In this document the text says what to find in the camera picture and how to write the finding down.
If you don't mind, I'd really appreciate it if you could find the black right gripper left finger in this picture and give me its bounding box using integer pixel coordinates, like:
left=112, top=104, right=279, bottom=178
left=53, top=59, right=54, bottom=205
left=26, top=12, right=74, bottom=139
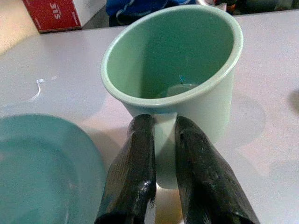
left=94, top=113, right=157, bottom=224

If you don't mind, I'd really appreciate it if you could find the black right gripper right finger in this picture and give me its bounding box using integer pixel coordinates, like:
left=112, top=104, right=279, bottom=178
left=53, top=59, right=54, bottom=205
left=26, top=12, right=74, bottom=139
left=174, top=116, right=261, bottom=224

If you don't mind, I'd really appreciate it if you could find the pale green mug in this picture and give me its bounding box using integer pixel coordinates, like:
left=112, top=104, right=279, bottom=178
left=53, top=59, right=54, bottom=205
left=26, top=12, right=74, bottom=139
left=100, top=4, right=244, bottom=190

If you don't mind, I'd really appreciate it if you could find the teal plate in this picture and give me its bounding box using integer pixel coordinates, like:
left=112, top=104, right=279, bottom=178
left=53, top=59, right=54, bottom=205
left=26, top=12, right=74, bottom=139
left=0, top=113, right=107, bottom=224

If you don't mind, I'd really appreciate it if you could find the red cardboard box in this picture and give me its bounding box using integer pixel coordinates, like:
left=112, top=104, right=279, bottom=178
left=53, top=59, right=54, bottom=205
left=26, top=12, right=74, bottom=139
left=21, top=0, right=106, bottom=34

